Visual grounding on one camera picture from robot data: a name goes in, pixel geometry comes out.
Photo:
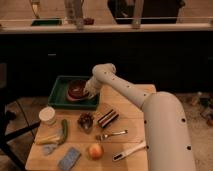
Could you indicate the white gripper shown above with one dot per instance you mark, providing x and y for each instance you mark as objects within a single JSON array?
[{"x": 92, "y": 87}]

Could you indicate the dark red bowl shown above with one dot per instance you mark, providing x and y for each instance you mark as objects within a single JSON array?
[{"x": 76, "y": 88}]

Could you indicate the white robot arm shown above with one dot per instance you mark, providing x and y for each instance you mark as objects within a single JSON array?
[{"x": 167, "y": 137}]

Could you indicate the green plastic tray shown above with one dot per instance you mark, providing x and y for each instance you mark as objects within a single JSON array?
[{"x": 58, "y": 98}]

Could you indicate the green tray in background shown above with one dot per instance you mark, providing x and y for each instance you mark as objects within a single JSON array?
[{"x": 47, "y": 22}]

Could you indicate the pink red bowl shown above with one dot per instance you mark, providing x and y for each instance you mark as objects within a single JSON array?
[{"x": 72, "y": 99}]

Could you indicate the metal cookie cutter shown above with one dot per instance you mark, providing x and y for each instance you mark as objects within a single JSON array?
[{"x": 85, "y": 122}]

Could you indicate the black striped box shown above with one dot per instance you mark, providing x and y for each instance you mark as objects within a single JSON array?
[{"x": 105, "y": 120}]

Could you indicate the green cucumber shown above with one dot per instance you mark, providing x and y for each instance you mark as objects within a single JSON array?
[{"x": 64, "y": 124}]

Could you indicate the silver fork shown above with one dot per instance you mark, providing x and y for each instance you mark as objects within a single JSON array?
[{"x": 102, "y": 137}]

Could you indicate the yellow corn husk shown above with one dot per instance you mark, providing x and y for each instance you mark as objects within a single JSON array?
[{"x": 53, "y": 139}]

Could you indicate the red bowl in background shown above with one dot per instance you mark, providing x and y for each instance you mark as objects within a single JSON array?
[{"x": 89, "y": 21}]

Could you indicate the blue sponge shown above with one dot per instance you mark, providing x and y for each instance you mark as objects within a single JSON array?
[{"x": 69, "y": 160}]

